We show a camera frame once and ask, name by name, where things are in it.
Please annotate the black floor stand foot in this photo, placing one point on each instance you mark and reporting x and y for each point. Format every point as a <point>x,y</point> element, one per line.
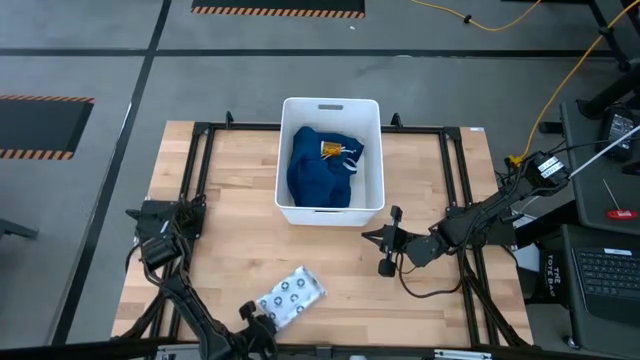
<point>15,229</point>

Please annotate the black hazard striped floor mat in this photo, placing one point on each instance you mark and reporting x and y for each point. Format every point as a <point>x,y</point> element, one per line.
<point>40,127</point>
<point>277,6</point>

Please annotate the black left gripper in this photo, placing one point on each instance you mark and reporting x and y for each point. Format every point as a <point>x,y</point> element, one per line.
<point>257,340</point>

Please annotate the red oval sticker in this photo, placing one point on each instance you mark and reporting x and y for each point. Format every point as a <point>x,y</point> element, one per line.
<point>622,214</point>

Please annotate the grey side desk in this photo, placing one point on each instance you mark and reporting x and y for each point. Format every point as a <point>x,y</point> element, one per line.
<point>600,200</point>

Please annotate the amber pill bottle white cap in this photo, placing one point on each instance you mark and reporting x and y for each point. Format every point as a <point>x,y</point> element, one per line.
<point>331,149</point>

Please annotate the white Vakly printed pouch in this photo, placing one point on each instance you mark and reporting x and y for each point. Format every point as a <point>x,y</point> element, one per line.
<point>292,295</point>

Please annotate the white thin rod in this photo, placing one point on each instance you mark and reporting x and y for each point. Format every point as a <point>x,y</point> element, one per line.
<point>610,149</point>

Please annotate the black power adapter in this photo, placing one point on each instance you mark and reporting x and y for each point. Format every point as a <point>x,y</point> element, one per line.
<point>619,132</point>

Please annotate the black metal table frame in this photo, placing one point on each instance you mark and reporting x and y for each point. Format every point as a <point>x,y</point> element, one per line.
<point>452,165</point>

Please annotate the white perforated plastic basket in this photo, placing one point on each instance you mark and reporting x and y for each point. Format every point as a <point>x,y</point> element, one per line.
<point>370,150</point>

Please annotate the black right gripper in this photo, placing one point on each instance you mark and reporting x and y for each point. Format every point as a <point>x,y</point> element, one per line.
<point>417,249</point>

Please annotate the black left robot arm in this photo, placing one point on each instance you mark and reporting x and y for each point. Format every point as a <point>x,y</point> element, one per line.
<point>187,305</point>

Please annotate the black stand legs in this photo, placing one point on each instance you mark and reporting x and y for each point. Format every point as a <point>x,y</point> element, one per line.
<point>612,87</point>

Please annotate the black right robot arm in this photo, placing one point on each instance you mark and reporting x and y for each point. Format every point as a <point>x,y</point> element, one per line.
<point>490,215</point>

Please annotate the black tote bag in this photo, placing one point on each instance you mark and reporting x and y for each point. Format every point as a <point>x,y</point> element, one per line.
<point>550,277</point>

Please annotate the dark grey laptop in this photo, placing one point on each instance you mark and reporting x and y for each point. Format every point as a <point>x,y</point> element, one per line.
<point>605,280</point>

